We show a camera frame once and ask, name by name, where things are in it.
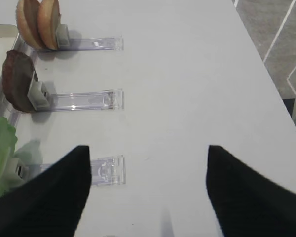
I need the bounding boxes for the rear bun half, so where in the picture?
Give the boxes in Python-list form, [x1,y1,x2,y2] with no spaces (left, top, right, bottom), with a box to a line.
[37,0,60,50]

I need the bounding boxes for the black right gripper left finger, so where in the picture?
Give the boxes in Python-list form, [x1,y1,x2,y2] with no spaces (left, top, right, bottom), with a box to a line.
[0,146,91,237]

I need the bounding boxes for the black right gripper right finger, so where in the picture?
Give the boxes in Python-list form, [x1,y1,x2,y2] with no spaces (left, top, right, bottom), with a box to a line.
[206,145,296,237]

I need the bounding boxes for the upright brown meat patty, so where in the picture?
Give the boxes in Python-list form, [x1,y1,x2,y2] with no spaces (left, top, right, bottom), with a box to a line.
[1,50,38,113]

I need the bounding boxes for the clear bun pusher track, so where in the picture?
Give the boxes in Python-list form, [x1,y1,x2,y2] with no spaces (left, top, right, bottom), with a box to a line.
[56,24,124,51]

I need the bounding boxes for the clear patty pusher track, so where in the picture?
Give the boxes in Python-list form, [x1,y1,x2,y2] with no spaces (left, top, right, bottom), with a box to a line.
[27,82,124,112]

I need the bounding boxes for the front sesame bun half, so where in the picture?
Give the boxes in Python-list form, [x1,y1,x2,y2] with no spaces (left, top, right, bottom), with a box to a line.
[16,0,45,50]

